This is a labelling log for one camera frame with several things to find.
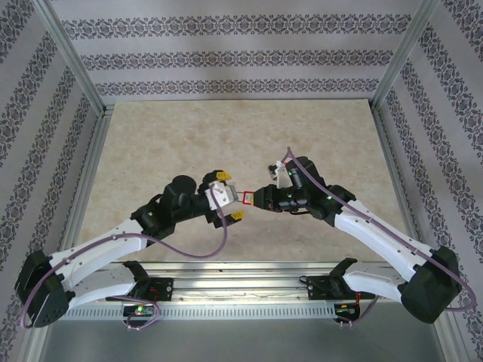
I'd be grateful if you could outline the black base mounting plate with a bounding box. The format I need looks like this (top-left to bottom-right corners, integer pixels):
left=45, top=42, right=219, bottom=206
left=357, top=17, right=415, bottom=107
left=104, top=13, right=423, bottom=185
left=130, top=277, right=174, bottom=302
left=307, top=275, right=335, bottom=302

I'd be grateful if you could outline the small controller circuit board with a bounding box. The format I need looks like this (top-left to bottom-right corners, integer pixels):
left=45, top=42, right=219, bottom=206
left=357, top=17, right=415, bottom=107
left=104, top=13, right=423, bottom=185
left=122, top=304, right=155, bottom=318
left=334, top=303, right=361, bottom=316

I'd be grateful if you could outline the grey metal panel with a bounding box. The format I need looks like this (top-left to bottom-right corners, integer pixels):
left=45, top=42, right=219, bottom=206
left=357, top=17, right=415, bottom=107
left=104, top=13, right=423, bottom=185
left=37, top=318, right=448, bottom=362

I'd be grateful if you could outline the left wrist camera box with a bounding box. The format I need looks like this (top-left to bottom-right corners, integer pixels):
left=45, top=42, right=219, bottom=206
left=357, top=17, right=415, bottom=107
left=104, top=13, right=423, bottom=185
left=205, top=180, right=238, bottom=210

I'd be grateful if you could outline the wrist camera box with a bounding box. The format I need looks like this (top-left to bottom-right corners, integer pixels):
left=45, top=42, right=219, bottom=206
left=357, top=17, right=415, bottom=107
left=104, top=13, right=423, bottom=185
left=205, top=180, right=238, bottom=210
left=266, top=160, right=292, bottom=189

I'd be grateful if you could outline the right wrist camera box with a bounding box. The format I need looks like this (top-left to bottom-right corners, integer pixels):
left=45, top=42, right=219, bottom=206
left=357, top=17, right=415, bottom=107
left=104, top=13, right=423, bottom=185
left=266, top=160, right=292, bottom=189

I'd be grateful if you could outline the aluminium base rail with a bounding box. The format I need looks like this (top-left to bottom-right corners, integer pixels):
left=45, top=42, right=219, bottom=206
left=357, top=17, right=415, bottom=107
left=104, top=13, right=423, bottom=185
left=66, top=259, right=445, bottom=302

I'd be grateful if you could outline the slotted metal cable duct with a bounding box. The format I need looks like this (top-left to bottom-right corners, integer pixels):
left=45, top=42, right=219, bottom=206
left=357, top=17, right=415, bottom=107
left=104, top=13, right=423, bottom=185
left=62, top=303, right=339, bottom=321

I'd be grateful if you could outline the aluminium side rail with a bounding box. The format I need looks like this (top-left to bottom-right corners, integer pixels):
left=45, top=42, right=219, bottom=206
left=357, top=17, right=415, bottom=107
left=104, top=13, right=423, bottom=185
left=371, top=105, right=429, bottom=246
left=56, top=106, right=115, bottom=265

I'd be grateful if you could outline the aluminium frame post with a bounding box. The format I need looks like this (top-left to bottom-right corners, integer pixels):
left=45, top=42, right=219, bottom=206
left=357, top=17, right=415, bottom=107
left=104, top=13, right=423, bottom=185
left=370, top=0, right=441, bottom=109
left=35, top=0, right=106, bottom=116

